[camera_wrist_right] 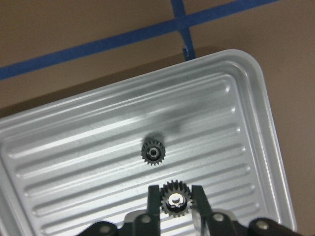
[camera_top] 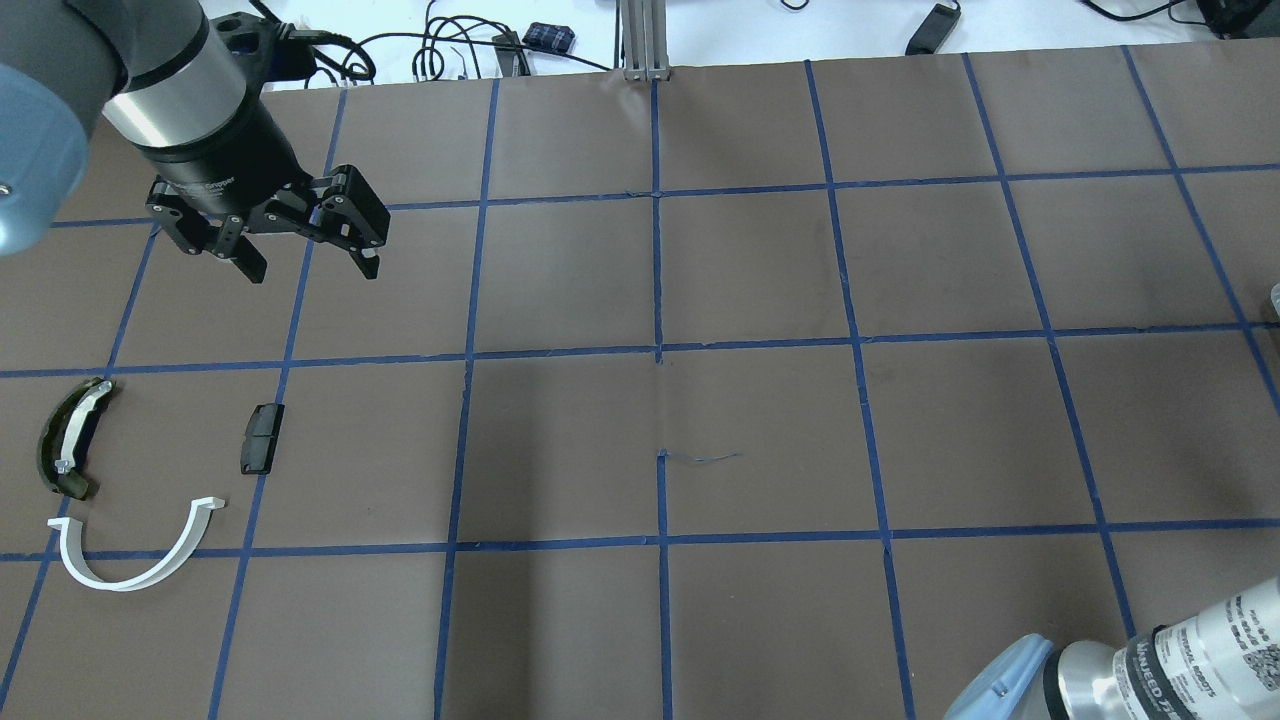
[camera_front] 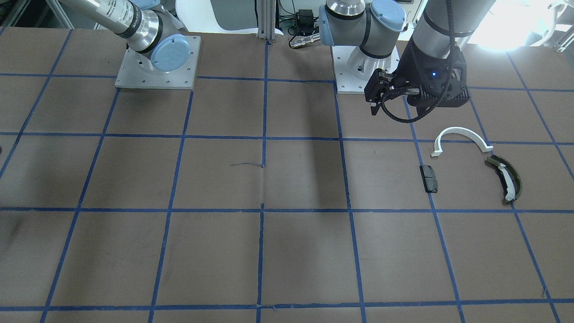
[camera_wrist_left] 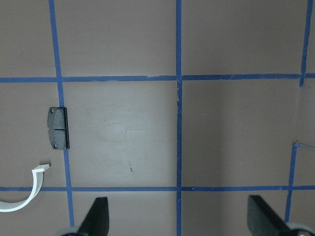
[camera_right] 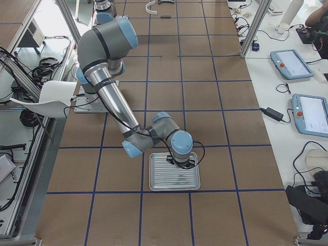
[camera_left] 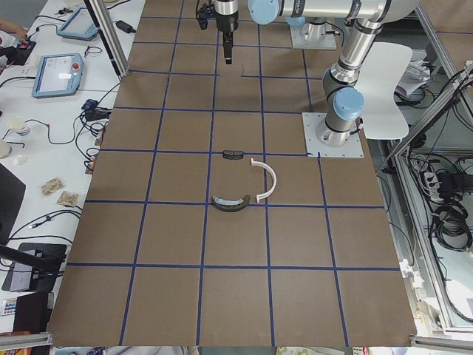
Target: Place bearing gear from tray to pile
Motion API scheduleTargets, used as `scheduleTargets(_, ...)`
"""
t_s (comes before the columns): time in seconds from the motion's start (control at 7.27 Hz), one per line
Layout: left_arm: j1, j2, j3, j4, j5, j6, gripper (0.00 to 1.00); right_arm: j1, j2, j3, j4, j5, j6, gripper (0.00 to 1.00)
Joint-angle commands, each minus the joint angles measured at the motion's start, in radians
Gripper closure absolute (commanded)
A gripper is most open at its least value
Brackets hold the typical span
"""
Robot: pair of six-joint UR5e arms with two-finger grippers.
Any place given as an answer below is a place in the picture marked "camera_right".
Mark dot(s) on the aluminium frame post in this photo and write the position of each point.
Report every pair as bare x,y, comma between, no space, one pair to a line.
258,18

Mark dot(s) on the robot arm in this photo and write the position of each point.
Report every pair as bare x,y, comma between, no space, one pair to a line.
105,11
113,41

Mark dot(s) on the blue teach pendant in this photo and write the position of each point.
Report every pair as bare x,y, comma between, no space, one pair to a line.
290,64
310,114

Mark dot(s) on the white paper cup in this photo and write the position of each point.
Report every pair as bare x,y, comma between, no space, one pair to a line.
282,28

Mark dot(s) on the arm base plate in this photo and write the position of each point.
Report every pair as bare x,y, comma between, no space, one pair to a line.
89,103

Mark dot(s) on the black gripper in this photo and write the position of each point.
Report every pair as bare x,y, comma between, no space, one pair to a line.
181,165

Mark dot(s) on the green curved brake shoe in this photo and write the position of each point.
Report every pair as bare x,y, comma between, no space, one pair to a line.
165,1

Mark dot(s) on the blue teach pendant near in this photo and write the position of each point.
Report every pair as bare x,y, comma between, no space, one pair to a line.
310,114

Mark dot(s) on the white chair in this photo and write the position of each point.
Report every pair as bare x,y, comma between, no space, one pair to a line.
54,99

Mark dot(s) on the black power adapter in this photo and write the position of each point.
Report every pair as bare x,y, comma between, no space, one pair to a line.
272,113

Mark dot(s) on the blue teach pendant far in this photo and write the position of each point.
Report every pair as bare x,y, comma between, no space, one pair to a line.
290,64

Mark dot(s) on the ribbed metal tray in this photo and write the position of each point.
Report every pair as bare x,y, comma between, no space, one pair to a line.
164,176

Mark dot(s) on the white curved plastic part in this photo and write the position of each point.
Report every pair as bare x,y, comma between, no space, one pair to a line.
148,8

